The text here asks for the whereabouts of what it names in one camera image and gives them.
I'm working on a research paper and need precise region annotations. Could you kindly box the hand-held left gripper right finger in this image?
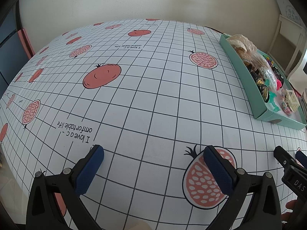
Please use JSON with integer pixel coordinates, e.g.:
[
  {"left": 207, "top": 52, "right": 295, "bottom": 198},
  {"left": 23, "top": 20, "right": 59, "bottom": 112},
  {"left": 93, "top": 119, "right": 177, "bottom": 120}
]
[{"left": 203, "top": 145, "right": 281, "bottom": 230}]

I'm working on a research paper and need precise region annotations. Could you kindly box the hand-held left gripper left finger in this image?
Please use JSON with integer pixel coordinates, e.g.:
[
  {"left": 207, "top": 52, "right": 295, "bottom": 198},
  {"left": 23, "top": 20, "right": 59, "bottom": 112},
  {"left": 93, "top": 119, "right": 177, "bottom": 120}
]
[{"left": 26, "top": 144, "right": 105, "bottom": 230}]

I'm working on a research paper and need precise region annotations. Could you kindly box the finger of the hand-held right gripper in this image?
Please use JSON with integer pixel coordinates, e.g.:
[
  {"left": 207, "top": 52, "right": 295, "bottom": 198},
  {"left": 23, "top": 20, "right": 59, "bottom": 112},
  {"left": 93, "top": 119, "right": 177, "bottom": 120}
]
[
  {"left": 295, "top": 150, "right": 307, "bottom": 167},
  {"left": 274, "top": 146, "right": 307, "bottom": 176}
]

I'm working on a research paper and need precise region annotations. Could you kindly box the white hair claw clip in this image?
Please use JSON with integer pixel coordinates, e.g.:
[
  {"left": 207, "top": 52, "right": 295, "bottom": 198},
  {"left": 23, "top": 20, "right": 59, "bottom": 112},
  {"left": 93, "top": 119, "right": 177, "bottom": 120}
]
[{"left": 284, "top": 89, "right": 300, "bottom": 112}]

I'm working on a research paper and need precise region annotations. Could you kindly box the green plastic clip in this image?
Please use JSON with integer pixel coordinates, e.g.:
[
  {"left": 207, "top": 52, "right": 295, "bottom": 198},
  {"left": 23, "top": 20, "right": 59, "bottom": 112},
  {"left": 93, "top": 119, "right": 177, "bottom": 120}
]
[{"left": 265, "top": 86, "right": 281, "bottom": 113}]

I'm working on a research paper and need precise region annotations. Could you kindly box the dark figurine keychain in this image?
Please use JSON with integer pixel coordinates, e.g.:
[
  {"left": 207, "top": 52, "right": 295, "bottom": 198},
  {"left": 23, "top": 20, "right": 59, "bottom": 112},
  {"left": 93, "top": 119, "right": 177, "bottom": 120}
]
[{"left": 245, "top": 62, "right": 270, "bottom": 103}]

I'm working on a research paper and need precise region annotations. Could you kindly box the teal cardboard box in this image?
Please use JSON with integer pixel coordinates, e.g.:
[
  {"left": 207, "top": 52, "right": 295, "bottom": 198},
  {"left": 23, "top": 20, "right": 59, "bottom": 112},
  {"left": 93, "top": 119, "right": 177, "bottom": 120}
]
[{"left": 219, "top": 34, "right": 307, "bottom": 130}]

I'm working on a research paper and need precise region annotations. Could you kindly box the bag of cotton swabs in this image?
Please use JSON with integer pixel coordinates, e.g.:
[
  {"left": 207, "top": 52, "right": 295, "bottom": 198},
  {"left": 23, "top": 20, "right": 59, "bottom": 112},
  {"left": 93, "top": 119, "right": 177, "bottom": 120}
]
[{"left": 241, "top": 49, "right": 276, "bottom": 82}]

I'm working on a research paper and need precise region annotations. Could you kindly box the cream lace scrunchie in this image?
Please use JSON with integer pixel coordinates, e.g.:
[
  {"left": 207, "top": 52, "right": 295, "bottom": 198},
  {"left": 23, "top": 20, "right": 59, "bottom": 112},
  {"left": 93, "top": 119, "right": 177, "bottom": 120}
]
[{"left": 227, "top": 34, "right": 258, "bottom": 53}]

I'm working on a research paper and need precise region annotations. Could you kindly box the person's right hand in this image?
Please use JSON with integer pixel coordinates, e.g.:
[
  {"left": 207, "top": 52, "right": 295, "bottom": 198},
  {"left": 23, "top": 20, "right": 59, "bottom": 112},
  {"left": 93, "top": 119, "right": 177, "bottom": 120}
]
[{"left": 281, "top": 200, "right": 299, "bottom": 222}]

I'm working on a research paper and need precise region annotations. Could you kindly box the white cutout shelf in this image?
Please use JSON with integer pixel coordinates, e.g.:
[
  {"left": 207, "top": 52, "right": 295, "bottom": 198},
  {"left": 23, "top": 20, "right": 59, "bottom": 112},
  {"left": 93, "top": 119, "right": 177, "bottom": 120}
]
[{"left": 286, "top": 49, "right": 307, "bottom": 87}]

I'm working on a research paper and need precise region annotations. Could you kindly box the white chair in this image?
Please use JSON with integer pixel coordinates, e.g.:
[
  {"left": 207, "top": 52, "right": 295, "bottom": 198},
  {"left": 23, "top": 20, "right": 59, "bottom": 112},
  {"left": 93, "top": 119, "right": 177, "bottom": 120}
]
[{"left": 269, "top": 0, "right": 307, "bottom": 77}]

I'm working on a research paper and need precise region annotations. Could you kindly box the pink board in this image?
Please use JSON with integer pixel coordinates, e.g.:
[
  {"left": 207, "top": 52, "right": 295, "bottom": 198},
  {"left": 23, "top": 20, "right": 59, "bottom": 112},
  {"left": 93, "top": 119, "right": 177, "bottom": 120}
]
[{"left": 17, "top": 27, "right": 36, "bottom": 58}]

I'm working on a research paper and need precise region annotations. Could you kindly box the dark blue cabinet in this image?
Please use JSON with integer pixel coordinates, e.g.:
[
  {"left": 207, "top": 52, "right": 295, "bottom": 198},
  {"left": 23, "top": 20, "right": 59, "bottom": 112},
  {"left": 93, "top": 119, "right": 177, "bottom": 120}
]
[{"left": 0, "top": 2, "right": 31, "bottom": 87}]

